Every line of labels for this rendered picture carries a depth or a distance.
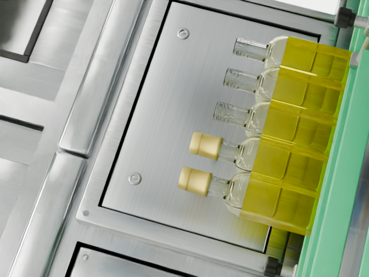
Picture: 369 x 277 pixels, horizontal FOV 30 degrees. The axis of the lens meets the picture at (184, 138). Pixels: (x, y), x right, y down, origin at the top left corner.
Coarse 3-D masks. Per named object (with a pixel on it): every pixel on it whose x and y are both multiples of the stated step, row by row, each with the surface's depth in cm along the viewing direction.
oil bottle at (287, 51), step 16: (272, 48) 105; (288, 48) 105; (304, 48) 105; (320, 48) 105; (336, 48) 105; (272, 64) 105; (288, 64) 104; (304, 64) 104; (320, 64) 104; (336, 64) 104; (336, 80) 103
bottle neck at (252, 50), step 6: (240, 42) 107; (246, 42) 107; (252, 42) 107; (258, 42) 107; (234, 48) 107; (240, 48) 107; (246, 48) 107; (252, 48) 107; (258, 48) 107; (264, 48) 106; (234, 54) 108; (240, 54) 108; (246, 54) 107; (252, 54) 107; (258, 54) 107; (258, 60) 108
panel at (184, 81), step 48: (192, 0) 125; (240, 0) 126; (144, 48) 121; (192, 48) 122; (144, 96) 119; (192, 96) 119; (240, 96) 119; (144, 144) 116; (96, 192) 112; (144, 192) 113; (144, 240) 111; (192, 240) 109; (240, 240) 110; (288, 240) 110
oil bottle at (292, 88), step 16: (256, 80) 104; (272, 80) 103; (288, 80) 103; (304, 80) 103; (320, 80) 103; (256, 96) 104; (272, 96) 102; (288, 96) 102; (304, 96) 102; (320, 96) 102; (336, 96) 102; (320, 112) 101; (336, 112) 101
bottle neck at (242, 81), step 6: (228, 72) 105; (234, 72) 105; (240, 72) 105; (246, 72) 105; (228, 78) 105; (234, 78) 104; (240, 78) 104; (246, 78) 104; (252, 78) 104; (228, 84) 105; (234, 84) 105; (240, 84) 105; (246, 84) 104; (252, 84) 104; (240, 90) 106; (246, 90) 105; (252, 90) 105
